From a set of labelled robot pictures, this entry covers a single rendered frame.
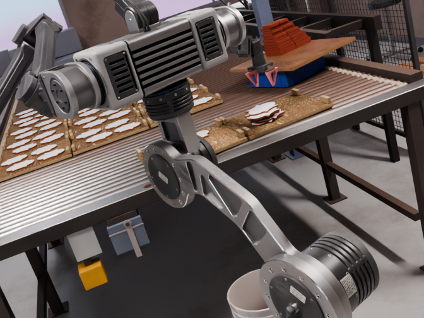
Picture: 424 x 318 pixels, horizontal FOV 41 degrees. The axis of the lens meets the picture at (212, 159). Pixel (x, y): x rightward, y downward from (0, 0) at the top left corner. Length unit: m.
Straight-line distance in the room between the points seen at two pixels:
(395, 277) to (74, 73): 1.99
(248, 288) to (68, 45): 5.26
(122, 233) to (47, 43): 0.80
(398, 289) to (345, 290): 1.53
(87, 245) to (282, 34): 1.66
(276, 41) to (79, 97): 1.95
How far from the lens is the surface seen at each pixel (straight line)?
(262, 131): 2.35
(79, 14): 7.87
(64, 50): 7.29
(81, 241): 2.22
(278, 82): 3.01
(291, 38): 3.27
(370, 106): 2.42
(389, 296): 2.81
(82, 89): 1.39
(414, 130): 2.57
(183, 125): 1.54
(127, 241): 2.21
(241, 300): 2.50
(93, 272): 2.25
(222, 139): 2.39
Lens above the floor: 1.66
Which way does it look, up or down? 19 degrees down
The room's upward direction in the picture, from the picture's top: 17 degrees counter-clockwise
